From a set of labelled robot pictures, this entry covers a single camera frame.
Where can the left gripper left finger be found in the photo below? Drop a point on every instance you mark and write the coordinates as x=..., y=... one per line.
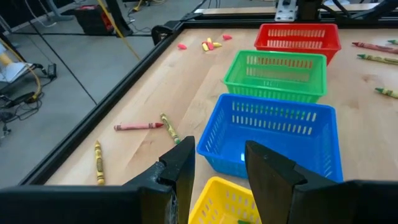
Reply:
x=183, y=168

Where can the white power box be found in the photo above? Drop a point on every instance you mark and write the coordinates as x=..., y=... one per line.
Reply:
x=17, y=71

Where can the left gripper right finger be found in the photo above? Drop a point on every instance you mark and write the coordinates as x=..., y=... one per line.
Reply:
x=267, y=186

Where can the small pink crayon piece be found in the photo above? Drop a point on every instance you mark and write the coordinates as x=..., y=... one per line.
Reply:
x=182, y=46
x=227, y=37

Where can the black computer tower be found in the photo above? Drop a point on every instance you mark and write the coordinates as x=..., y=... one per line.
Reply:
x=90, y=21

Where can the red plastic basket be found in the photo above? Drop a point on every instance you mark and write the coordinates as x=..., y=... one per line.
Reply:
x=261, y=35

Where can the yellow plastic basket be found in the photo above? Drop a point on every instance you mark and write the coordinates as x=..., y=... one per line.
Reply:
x=217, y=199

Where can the green plastic basket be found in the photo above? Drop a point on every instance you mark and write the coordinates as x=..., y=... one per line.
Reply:
x=273, y=79

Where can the black power adapter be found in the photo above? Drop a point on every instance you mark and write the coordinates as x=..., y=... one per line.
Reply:
x=51, y=71

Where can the blue plastic basket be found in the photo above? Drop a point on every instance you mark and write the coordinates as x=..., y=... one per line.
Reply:
x=295, y=143

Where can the small red crayon piece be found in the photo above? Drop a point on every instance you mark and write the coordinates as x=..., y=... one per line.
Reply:
x=210, y=46

